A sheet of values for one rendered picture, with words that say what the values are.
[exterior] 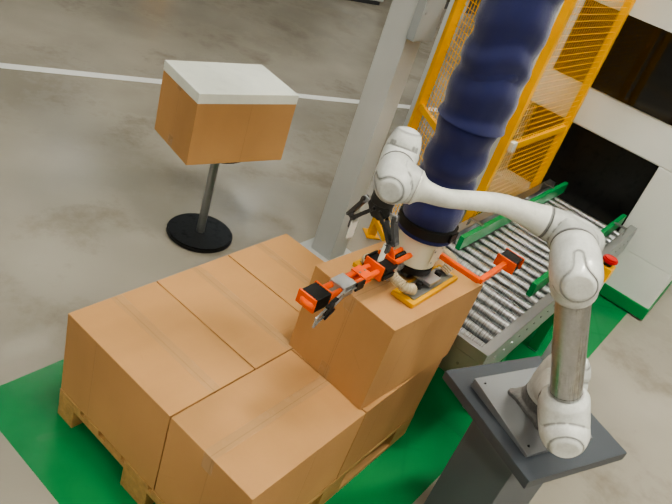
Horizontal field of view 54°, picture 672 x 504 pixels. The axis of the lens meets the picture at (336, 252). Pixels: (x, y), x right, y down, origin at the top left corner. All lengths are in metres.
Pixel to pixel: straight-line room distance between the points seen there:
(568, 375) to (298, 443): 0.91
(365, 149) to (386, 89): 0.37
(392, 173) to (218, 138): 1.91
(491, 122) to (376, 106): 1.63
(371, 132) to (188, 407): 2.04
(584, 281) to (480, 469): 1.08
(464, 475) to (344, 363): 0.67
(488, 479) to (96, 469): 1.50
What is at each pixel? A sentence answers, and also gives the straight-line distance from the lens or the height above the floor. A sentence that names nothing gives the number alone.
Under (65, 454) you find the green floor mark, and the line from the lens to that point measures 2.90.
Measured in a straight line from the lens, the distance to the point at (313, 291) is 2.05.
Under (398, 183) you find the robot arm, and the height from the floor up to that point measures 1.57.
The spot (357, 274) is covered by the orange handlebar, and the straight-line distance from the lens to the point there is 2.24.
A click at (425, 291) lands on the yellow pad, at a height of 0.97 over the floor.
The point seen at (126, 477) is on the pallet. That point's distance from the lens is 2.76.
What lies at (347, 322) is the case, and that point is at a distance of 2.42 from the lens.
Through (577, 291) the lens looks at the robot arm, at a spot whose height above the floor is 1.46.
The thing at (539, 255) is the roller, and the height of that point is 0.53.
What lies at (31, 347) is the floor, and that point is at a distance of 3.29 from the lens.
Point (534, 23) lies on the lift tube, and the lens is 2.13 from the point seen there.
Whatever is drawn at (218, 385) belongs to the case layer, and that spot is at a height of 0.54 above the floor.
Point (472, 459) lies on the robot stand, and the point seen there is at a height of 0.46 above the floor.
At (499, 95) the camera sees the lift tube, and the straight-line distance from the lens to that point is 2.18.
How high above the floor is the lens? 2.29
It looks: 32 degrees down
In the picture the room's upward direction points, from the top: 20 degrees clockwise
